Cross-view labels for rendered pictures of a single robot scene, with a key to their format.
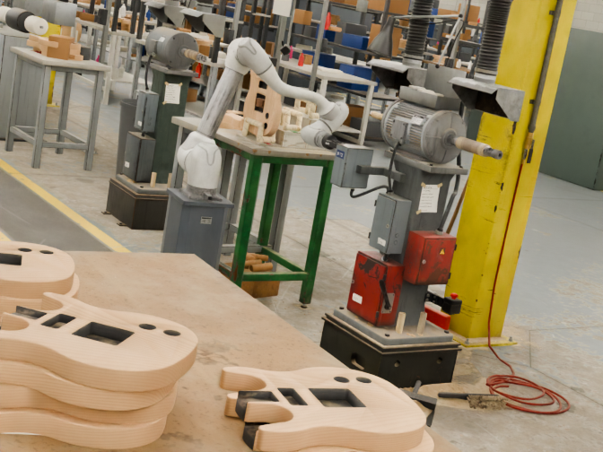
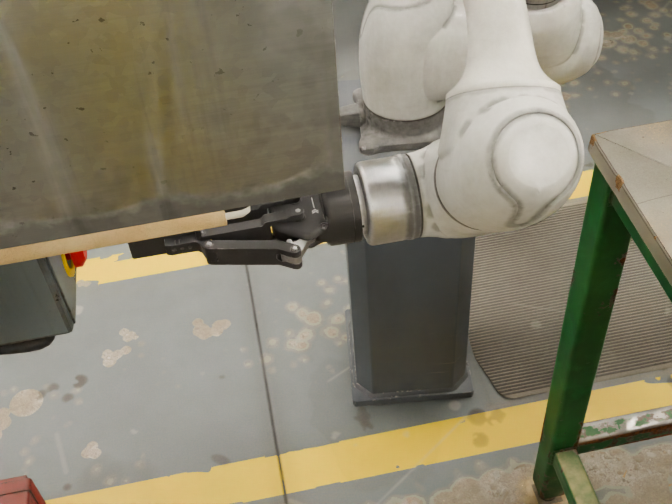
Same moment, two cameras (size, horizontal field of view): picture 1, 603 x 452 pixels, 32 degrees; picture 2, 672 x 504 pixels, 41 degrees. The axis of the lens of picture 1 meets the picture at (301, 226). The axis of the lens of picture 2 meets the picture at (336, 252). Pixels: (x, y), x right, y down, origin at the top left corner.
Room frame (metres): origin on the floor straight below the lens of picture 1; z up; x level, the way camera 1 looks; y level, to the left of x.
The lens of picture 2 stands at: (5.80, -0.67, 1.71)
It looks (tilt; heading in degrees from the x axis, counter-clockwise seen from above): 46 degrees down; 118
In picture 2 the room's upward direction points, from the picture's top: 5 degrees counter-clockwise
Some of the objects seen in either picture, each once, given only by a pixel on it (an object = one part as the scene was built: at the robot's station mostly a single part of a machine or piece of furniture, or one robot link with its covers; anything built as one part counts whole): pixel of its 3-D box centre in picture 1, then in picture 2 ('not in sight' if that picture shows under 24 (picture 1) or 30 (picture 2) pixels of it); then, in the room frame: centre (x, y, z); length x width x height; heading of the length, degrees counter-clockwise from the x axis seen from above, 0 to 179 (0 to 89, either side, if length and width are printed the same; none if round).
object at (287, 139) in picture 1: (282, 135); not in sight; (6.09, 0.20, 0.98); 0.27 x 0.16 x 0.09; 35
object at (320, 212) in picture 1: (317, 234); not in sight; (6.02, -0.10, 0.45); 0.05 x 0.05 x 0.90; 36
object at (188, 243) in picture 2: not in sight; (191, 249); (5.38, -0.18, 1.07); 0.05 x 0.03 x 0.01; 36
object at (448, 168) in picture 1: (425, 161); not in sight; (5.11, -0.54, 1.11); 0.36 x 0.24 x 0.04; 36
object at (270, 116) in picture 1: (264, 99); not in sight; (5.99, 0.33, 1.17); 0.35 x 0.04 x 0.40; 34
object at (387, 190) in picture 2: (324, 140); (383, 200); (5.53, -0.04, 1.07); 0.09 x 0.06 x 0.09; 125
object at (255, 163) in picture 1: (243, 233); (576, 363); (5.73, 0.31, 0.45); 0.05 x 0.05 x 0.90; 36
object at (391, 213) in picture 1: (394, 195); not in sight; (5.02, -0.41, 0.93); 0.15 x 0.10 x 0.55; 36
